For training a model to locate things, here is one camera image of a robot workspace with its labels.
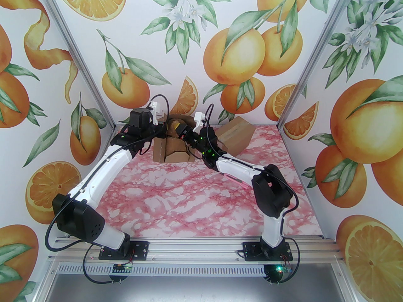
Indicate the brown plush toy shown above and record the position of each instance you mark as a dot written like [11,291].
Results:
[176,143]

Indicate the plain brown cardboard box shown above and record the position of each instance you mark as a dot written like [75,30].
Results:
[159,151]

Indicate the cardboard box with clear tape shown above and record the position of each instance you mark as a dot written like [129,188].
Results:
[236,134]

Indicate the pink utility knife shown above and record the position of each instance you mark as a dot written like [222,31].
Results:
[236,181]

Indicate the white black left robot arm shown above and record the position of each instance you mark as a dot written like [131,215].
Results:
[94,178]

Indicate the pink marble pattern mat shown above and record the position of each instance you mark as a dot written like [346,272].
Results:
[195,225]

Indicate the white slotted metal strip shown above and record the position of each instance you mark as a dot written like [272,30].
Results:
[195,269]

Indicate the small circuit board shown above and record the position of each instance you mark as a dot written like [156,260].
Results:
[285,269]
[122,267]

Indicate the grey metal tray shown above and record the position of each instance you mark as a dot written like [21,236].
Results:
[195,289]

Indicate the aluminium side rail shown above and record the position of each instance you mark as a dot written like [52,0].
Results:
[293,151]

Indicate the aluminium corner post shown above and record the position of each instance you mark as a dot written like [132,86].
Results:
[77,55]
[316,55]

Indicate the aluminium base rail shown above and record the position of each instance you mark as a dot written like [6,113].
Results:
[195,250]

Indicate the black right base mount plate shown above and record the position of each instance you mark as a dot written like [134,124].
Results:
[252,252]

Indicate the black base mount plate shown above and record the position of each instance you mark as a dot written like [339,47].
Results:
[140,250]
[252,252]

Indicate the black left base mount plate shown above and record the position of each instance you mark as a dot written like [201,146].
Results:
[140,250]

